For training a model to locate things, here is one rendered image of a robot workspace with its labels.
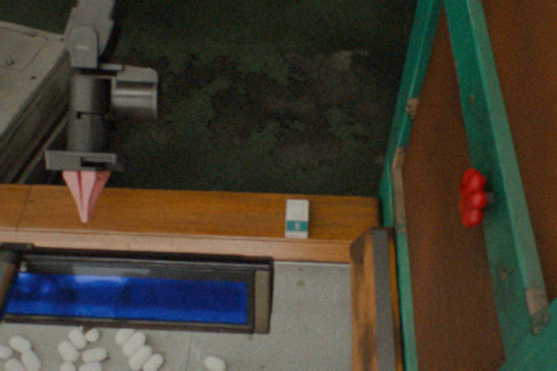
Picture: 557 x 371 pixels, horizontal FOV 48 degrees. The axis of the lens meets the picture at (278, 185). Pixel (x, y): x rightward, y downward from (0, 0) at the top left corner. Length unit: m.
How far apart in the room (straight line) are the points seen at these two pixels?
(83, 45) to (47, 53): 0.92
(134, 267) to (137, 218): 0.45
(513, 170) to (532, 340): 0.12
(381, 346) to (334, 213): 0.28
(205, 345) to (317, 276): 0.20
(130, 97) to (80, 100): 0.07
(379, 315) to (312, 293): 0.17
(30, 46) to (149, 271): 1.32
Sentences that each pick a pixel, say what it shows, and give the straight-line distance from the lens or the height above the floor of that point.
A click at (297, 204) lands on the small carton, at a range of 1.00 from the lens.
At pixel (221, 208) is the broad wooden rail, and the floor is 0.76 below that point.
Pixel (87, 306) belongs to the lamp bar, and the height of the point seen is 1.07.
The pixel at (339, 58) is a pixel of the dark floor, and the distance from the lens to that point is 2.40.
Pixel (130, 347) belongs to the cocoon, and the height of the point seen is 0.76.
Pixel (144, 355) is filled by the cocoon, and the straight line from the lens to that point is 0.93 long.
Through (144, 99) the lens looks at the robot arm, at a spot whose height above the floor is 0.98.
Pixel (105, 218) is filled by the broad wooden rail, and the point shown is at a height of 0.76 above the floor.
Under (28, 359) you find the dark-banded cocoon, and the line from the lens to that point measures 0.98.
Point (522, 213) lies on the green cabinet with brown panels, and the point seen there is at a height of 1.27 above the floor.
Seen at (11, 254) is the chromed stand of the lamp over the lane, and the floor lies 1.12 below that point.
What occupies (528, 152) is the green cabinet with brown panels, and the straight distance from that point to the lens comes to 0.45.
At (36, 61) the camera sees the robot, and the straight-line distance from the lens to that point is 1.80.
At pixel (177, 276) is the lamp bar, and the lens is 0.58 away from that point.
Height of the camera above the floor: 1.61
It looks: 54 degrees down
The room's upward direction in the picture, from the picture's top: 1 degrees counter-clockwise
